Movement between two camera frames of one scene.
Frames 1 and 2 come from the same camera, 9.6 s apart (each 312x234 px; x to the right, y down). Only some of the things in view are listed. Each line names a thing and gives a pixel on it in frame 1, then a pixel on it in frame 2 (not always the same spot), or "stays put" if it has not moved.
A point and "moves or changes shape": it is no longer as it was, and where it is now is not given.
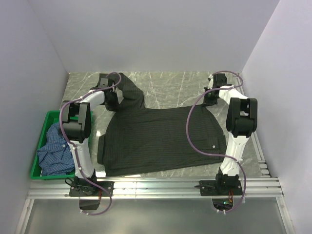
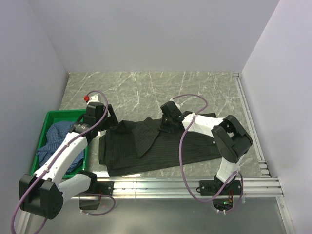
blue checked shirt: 56,158 stays put
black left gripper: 115,106 to 111,121
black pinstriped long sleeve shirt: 138,139 moves or changes shape
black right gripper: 207,102 to 163,127
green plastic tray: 51,117 stays put
